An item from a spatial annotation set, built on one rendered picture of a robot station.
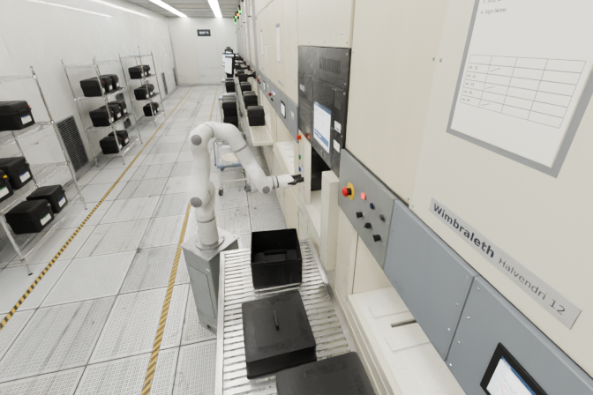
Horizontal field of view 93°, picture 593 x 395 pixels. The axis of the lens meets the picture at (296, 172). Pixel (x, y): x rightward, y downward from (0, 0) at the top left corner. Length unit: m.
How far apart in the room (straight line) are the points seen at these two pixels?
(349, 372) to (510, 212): 0.75
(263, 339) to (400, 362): 0.54
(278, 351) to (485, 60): 1.18
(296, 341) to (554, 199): 1.06
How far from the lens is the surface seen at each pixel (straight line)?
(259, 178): 1.61
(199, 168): 1.72
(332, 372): 1.12
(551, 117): 0.54
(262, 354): 1.33
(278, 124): 3.45
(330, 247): 1.49
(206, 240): 1.97
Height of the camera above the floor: 1.98
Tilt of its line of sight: 25 degrees down
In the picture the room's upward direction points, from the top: 1 degrees counter-clockwise
